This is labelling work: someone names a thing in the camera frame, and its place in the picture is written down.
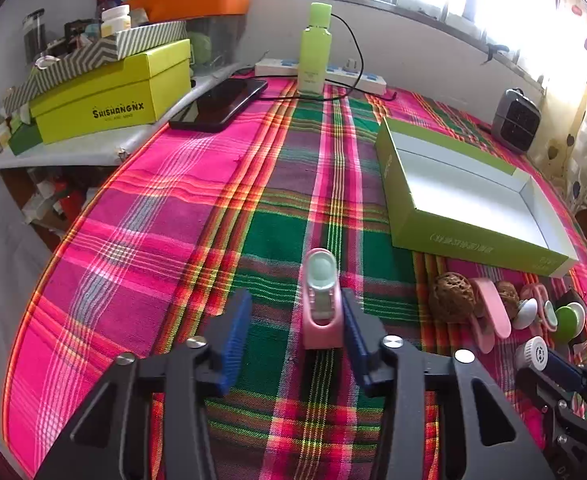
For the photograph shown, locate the white round perforated cap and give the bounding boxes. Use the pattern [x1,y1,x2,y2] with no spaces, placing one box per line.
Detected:
[514,336,548,372]

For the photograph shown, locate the pink clip with mint pad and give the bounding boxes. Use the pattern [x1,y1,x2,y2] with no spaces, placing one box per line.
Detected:
[301,248,343,350]

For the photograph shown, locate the pink clip with white pad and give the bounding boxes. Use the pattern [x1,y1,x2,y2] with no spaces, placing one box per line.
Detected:
[519,283,557,336]

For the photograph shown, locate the large brown walnut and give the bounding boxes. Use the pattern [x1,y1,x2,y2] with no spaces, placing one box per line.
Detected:
[429,272,476,323]

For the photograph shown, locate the small brown walnut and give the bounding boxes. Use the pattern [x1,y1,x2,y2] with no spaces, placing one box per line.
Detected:
[494,281,520,320]

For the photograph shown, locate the pink green plaid cloth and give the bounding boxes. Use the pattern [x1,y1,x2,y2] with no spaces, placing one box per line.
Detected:
[2,79,587,479]

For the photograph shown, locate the green and white open box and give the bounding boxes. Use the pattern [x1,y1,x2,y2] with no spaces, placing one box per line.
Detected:
[375,118,579,278]

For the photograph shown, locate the patterned curtain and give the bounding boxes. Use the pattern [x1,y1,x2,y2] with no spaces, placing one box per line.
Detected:
[532,38,587,214]

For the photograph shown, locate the white side shelf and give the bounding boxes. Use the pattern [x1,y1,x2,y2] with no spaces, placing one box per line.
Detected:
[0,63,240,170]

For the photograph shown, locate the black smartphone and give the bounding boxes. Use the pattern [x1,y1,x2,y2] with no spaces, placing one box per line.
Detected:
[169,78,268,133]

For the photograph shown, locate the small grey heater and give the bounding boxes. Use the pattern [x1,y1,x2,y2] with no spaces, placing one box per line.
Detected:
[491,88,541,154]

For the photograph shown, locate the white power strip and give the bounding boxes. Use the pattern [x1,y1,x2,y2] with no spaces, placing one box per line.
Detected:
[254,58,387,96]

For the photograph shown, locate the yellow shoe box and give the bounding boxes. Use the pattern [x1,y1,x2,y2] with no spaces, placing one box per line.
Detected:
[30,39,192,144]

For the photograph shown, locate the small green box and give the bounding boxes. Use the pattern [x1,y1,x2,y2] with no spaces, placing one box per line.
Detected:
[8,122,43,156]

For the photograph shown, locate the light green plastic bottle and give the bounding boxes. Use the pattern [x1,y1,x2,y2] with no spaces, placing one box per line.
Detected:
[298,2,331,96]

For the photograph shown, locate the grey chevron pattern box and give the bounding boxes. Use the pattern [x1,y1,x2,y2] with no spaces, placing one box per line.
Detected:
[2,21,187,114]

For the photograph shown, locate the black window latch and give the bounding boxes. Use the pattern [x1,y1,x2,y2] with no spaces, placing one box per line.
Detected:
[484,44,509,64]

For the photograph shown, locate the white pill bottle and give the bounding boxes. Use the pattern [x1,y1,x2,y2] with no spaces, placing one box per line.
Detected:
[100,4,132,38]

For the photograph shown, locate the orange plastic tray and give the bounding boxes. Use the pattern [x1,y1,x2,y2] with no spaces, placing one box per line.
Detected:
[126,0,250,23]

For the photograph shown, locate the dark glass jar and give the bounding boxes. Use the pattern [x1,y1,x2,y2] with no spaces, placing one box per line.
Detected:
[22,9,46,64]

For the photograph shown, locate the black charging cable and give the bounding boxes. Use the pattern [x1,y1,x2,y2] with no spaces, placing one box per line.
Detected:
[230,12,399,103]

